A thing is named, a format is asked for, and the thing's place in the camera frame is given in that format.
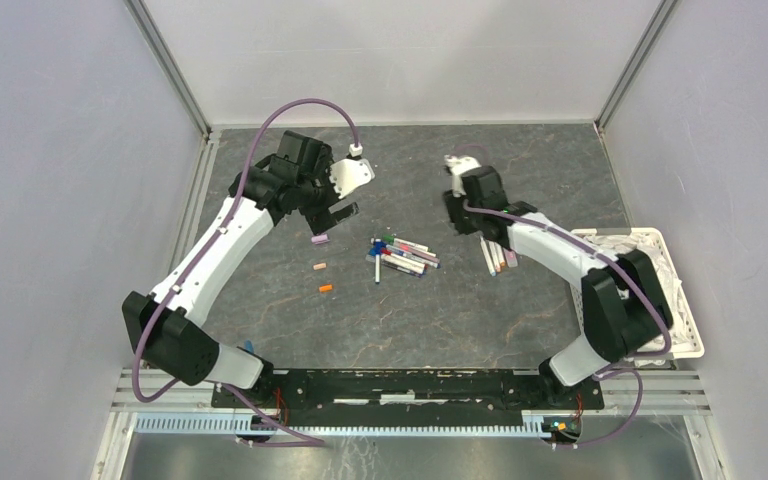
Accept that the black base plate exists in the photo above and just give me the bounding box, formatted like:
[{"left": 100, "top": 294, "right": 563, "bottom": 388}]
[{"left": 244, "top": 368, "right": 605, "bottom": 427}]

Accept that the white plastic basket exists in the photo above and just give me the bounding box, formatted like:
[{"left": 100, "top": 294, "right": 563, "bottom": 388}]
[{"left": 569, "top": 227, "right": 706, "bottom": 362}]

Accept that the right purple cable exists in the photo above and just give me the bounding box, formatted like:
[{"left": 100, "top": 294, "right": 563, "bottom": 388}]
[{"left": 450, "top": 144, "right": 674, "bottom": 452}]

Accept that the blue capped marker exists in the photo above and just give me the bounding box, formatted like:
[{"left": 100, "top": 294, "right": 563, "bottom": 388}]
[{"left": 368, "top": 249, "right": 426, "bottom": 274}]

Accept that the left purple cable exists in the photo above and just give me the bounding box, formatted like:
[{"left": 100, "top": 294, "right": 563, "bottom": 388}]
[{"left": 130, "top": 97, "right": 364, "bottom": 449}]

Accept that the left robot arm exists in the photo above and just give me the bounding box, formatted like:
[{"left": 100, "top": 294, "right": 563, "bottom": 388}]
[{"left": 122, "top": 130, "right": 375, "bottom": 408}]

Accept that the green capped marker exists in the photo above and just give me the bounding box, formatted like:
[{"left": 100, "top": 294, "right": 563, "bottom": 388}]
[{"left": 382, "top": 235, "right": 430, "bottom": 252}]

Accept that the dark purple pen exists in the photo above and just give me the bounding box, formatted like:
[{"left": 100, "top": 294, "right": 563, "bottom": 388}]
[{"left": 365, "top": 255, "right": 424, "bottom": 278}]

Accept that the white cloth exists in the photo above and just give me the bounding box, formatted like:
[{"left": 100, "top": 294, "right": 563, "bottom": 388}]
[{"left": 587, "top": 228, "right": 693, "bottom": 358}]

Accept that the purple cable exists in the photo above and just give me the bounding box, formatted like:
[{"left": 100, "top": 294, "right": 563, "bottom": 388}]
[
  {"left": 130, "top": 97, "right": 364, "bottom": 449},
  {"left": 450, "top": 144, "right": 674, "bottom": 452}
]

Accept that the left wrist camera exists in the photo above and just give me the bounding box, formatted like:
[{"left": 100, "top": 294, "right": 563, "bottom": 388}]
[{"left": 328, "top": 144, "right": 375, "bottom": 199}]

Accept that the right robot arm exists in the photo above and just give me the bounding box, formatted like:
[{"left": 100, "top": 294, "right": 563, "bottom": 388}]
[{"left": 443, "top": 156, "right": 673, "bottom": 408}]

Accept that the light blue capped pen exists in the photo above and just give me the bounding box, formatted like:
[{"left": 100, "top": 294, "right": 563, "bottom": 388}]
[{"left": 479, "top": 237, "right": 497, "bottom": 277}]

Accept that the orange capped marker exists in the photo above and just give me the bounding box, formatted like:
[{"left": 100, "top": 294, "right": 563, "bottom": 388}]
[{"left": 488, "top": 241, "right": 506, "bottom": 273}]

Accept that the slotted cable duct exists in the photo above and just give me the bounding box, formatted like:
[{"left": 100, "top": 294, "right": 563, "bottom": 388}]
[{"left": 134, "top": 413, "right": 550, "bottom": 440}]

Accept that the pink highlighter pen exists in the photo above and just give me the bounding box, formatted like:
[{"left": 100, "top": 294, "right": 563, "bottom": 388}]
[{"left": 503, "top": 249, "right": 518, "bottom": 268}]

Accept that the red capped marker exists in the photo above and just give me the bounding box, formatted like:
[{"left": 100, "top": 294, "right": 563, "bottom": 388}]
[{"left": 383, "top": 244, "right": 440, "bottom": 269}]

